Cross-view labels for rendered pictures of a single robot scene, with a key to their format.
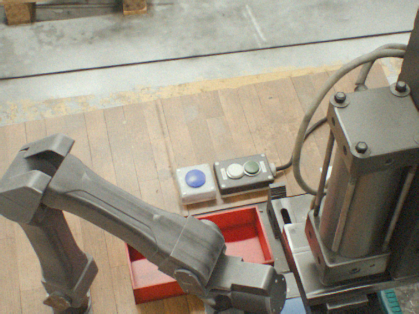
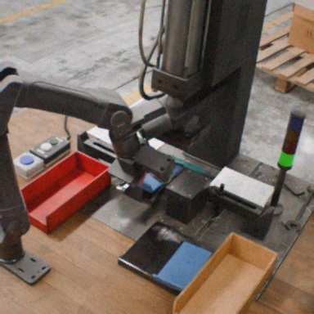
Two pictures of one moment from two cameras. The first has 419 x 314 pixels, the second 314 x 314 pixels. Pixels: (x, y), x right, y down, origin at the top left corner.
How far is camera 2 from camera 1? 74 cm
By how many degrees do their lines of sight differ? 38
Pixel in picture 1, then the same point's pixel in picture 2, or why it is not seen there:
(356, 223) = (195, 39)
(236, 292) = (145, 123)
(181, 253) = (113, 100)
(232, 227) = (67, 174)
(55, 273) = (11, 199)
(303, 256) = not seen: hidden behind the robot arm
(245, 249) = (84, 180)
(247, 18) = not seen: outside the picture
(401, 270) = (214, 73)
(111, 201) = (58, 84)
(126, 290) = (35, 231)
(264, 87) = (22, 114)
